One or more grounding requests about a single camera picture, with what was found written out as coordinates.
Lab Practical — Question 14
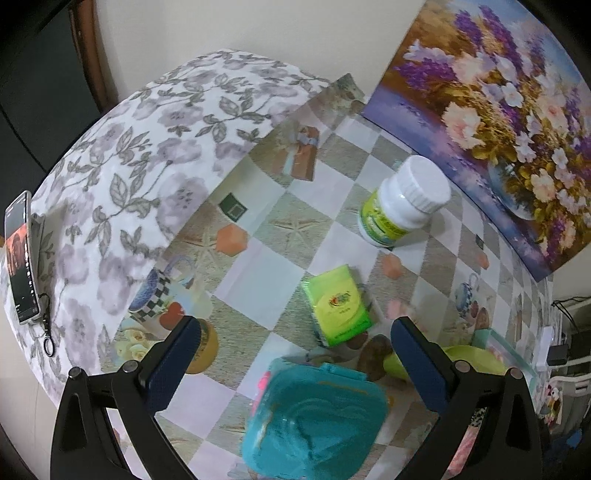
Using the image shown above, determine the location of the black power adapter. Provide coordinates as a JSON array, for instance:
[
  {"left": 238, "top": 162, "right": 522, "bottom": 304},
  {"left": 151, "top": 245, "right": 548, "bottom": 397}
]
[{"left": 547, "top": 344, "right": 569, "bottom": 367}]

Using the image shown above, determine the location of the checkered printed tablecloth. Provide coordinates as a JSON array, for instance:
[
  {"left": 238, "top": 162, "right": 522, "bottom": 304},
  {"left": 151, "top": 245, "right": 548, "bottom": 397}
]
[{"left": 112, "top": 81, "right": 551, "bottom": 479}]

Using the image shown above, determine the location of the floral grey white cloth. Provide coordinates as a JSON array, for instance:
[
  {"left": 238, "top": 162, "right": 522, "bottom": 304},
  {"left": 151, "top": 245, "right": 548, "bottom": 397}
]
[{"left": 1, "top": 49, "right": 329, "bottom": 402}]

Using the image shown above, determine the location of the pink white fuzzy sock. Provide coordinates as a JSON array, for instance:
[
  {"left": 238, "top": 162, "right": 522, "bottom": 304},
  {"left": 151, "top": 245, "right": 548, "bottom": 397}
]
[{"left": 447, "top": 426, "right": 480, "bottom": 477}]

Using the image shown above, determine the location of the smartphone with strap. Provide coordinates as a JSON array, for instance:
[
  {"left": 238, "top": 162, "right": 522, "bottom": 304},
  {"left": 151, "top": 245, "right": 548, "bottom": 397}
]
[{"left": 4, "top": 190, "right": 40, "bottom": 323}]

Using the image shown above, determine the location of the floral painting canvas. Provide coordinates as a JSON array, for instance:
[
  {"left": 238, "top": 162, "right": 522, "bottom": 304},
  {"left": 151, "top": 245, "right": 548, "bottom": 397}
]
[{"left": 363, "top": 1, "right": 590, "bottom": 280}]

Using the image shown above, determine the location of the yellow-green cloth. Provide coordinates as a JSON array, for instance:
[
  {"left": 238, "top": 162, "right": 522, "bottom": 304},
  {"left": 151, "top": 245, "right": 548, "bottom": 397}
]
[{"left": 382, "top": 345, "right": 509, "bottom": 381}]

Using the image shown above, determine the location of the teal plastic heart case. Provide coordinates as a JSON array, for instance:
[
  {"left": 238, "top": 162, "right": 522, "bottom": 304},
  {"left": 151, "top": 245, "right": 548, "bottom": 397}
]
[{"left": 242, "top": 358, "right": 390, "bottom": 479}]

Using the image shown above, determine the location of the leopard print scrunchie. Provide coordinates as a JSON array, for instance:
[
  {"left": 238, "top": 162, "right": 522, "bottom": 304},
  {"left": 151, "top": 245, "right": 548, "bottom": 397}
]
[{"left": 469, "top": 407, "right": 487, "bottom": 430}]

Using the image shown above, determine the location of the white box on table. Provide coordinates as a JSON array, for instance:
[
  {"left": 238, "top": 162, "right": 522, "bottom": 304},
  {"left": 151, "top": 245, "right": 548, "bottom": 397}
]
[{"left": 535, "top": 326, "right": 555, "bottom": 373}]

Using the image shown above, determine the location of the white pill bottle green label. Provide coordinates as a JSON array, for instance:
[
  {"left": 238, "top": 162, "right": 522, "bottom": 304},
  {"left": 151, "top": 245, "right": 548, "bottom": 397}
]
[{"left": 358, "top": 155, "right": 452, "bottom": 248}]

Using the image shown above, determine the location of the green tissue pack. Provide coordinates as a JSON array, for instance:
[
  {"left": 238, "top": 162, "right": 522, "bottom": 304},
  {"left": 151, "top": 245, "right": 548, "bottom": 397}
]
[{"left": 301, "top": 265, "right": 372, "bottom": 347}]

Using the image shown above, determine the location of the green rimmed white tray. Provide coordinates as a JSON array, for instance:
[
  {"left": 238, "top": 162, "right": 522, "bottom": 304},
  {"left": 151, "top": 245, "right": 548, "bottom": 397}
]
[{"left": 472, "top": 329, "right": 538, "bottom": 395}]

